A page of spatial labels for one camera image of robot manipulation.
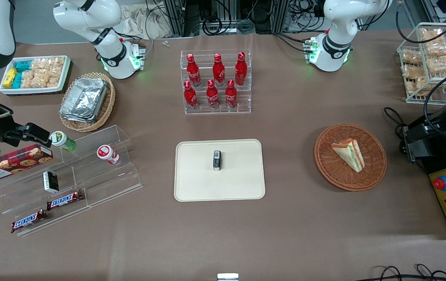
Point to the triangle sandwich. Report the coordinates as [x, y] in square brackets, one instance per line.
[348, 155]

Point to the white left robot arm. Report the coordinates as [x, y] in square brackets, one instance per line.
[336, 23]

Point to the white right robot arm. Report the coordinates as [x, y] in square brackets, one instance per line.
[86, 15]

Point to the oval brown wicker basket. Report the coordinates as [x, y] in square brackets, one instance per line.
[107, 105]

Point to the round brown wicker basket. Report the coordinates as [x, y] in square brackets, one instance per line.
[324, 160]

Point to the cream plastic serving tray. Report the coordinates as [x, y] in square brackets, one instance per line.
[195, 175]

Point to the red chocolate chip cookie box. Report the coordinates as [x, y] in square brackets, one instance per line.
[16, 162]

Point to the green lid small bottle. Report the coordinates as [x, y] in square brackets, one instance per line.
[62, 140]

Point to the white rectangular snack bin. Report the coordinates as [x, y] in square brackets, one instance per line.
[31, 91]

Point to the clear bag of crackers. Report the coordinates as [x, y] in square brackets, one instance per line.
[47, 80]
[413, 71]
[28, 79]
[443, 63]
[57, 65]
[40, 64]
[412, 57]
[418, 85]
[434, 35]
[439, 48]

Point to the teal snack packet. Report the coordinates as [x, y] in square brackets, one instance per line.
[17, 80]
[23, 65]

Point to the yellow snack packet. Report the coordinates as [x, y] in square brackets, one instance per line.
[9, 77]

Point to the small black white box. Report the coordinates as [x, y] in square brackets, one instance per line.
[51, 182]

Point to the stacked aluminium foil trays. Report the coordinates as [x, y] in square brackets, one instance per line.
[84, 99]

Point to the brown snickers bar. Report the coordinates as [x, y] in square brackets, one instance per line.
[65, 200]
[29, 221]

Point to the red lid small bottle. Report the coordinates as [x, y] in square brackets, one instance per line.
[107, 153]

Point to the clear acrylic step shelf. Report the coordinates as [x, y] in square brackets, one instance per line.
[106, 183]

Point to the beige crumpled cloth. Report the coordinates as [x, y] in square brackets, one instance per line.
[145, 23]

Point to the small white plastic piece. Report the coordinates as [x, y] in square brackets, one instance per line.
[166, 43]

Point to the red cola bottle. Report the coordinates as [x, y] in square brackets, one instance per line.
[193, 72]
[218, 72]
[231, 96]
[241, 71]
[212, 96]
[190, 97]

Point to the clear acrylic bottle rack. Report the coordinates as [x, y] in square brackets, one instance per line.
[242, 105]

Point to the small black candy pack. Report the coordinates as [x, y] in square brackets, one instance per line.
[217, 160]

